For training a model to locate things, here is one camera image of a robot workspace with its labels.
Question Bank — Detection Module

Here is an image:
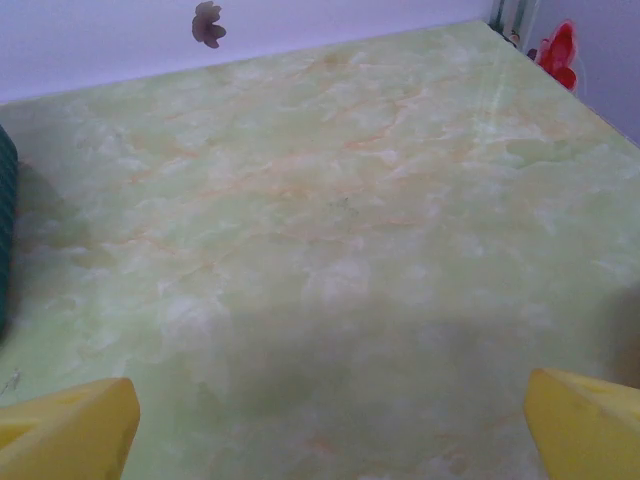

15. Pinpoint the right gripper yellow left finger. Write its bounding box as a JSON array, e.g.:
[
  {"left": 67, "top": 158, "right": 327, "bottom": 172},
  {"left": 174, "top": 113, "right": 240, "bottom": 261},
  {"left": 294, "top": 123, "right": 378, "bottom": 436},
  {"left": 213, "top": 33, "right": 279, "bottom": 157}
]
[{"left": 0, "top": 377, "right": 141, "bottom": 480}]

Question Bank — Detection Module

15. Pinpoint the aluminium frame post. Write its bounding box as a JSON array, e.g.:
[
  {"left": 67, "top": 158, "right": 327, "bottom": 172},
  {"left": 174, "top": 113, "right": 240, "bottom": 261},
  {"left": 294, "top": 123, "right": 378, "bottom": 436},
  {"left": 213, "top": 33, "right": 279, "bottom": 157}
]
[{"left": 487, "top": 0, "right": 539, "bottom": 51}]

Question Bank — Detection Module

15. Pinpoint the teal plastic bin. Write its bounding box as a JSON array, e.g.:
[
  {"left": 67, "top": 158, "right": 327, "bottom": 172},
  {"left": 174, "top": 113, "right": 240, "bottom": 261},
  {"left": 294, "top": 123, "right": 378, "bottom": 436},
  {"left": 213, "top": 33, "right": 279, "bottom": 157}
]
[{"left": 0, "top": 123, "right": 21, "bottom": 337}]

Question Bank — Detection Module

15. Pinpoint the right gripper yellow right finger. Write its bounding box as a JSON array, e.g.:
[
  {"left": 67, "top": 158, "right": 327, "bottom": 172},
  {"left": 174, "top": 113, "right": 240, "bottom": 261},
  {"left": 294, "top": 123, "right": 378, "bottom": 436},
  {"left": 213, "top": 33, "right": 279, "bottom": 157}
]
[{"left": 523, "top": 368, "right": 640, "bottom": 480}]

